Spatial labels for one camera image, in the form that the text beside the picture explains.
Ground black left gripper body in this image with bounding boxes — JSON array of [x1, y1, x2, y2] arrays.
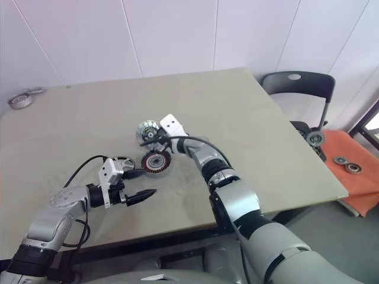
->
[[108, 180, 130, 208]]

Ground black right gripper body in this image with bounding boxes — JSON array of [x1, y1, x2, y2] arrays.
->
[[155, 131, 175, 154]]

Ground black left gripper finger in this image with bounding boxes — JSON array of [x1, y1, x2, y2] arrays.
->
[[121, 169, 147, 181], [124, 189, 157, 207]]

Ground silver spoked wheel black rim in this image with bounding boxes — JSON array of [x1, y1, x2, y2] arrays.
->
[[116, 155, 136, 175]]

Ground silver motor end cover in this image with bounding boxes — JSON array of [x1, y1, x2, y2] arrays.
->
[[136, 118, 161, 146]]

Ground silver motor stator copper windings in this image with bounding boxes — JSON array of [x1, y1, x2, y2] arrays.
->
[[140, 153, 175, 178]]

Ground round dark motor wheel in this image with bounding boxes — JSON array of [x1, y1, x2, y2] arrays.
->
[[306, 131, 326, 146]]

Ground grey rounded shape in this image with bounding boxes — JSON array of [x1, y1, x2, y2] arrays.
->
[[204, 244, 239, 267]]

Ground black folding chair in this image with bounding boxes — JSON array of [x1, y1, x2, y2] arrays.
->
[[261, 70, 337, 163]]

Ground orange cloth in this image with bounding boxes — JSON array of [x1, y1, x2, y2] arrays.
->
[[321, 130, 379, 219]]

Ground white flat board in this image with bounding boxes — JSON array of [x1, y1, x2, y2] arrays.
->
[[339, 198, 370, 219]]

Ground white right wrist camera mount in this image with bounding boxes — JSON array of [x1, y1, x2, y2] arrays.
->
[[159, 114, 190, 155]]

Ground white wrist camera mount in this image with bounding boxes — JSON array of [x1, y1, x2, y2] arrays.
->
[[98, 158, 125, 209], [159, 114, 190, 155]]

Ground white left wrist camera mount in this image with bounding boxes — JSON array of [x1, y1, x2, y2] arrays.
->
[[98, 158, 125, 209]]

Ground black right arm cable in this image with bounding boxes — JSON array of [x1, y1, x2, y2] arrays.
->
[[164, 134, 235, 171]]

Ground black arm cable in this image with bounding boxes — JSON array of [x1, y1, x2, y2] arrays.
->
[[60, 155, 108, 251], [164, 134, 235, 171]]

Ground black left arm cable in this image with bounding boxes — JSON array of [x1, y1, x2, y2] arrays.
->
[[60, 155, 108, 251]]

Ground black table frame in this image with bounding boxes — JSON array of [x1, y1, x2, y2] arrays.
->
[[44, 227, 237, 270]]

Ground silver metal bearing ring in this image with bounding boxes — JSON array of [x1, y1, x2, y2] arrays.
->
[[8, 92, 34, 110]]

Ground dark window frame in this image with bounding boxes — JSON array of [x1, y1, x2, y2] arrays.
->
[[348, 100, 379, 138]]

